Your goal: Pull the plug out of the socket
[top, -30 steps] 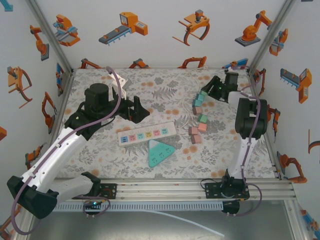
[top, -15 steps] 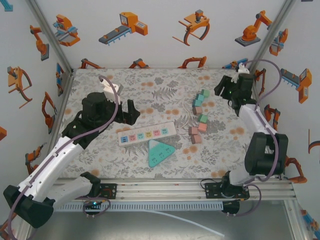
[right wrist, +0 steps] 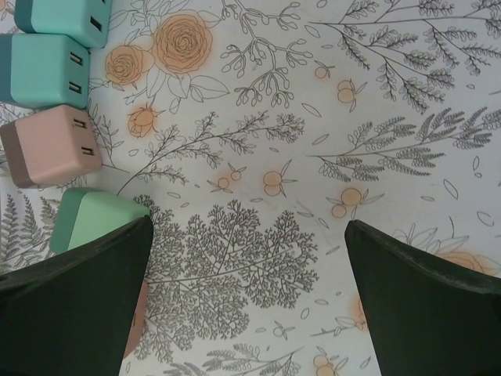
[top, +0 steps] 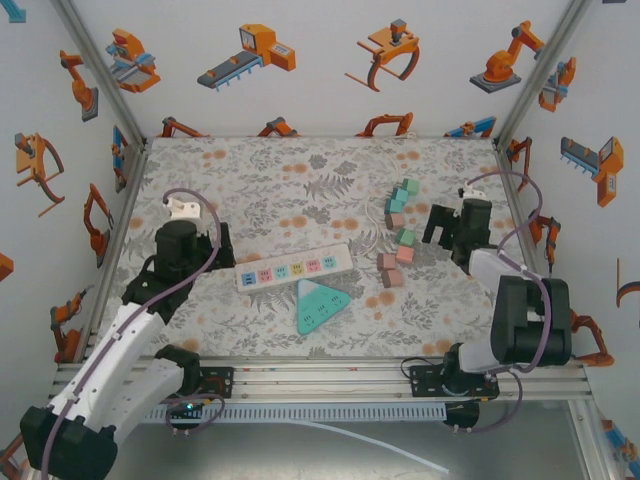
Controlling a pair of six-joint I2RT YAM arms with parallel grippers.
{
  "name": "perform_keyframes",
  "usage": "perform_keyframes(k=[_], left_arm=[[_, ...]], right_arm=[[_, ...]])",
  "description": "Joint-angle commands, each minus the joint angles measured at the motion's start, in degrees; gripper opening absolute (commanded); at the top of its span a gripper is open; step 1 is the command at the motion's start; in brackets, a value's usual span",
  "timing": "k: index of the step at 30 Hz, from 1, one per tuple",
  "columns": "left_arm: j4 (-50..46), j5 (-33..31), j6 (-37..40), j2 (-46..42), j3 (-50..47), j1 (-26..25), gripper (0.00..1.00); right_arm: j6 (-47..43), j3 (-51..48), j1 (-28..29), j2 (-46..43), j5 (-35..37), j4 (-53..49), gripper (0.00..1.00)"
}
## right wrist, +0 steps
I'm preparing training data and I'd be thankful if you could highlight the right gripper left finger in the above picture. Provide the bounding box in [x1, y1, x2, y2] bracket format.
[0, 214, 154, 376]

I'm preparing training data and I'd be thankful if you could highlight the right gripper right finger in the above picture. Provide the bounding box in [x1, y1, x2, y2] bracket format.
[343, 219, 501, 376]

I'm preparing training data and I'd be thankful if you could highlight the green usb plug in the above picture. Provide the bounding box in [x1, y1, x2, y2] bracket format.
[49, 186, 152, 254]

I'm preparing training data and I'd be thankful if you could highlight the pink plug with brown base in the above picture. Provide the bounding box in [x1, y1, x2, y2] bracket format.
[0, 105, 104, 190]

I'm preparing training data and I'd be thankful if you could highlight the teal usb plug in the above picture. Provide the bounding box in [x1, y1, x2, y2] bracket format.
[0, 33, 92, 111]
[13, 0, 110, 49]

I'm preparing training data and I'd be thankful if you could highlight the floral printed tablecloth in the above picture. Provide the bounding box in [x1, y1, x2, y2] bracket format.
[0, 0, 501, 376]

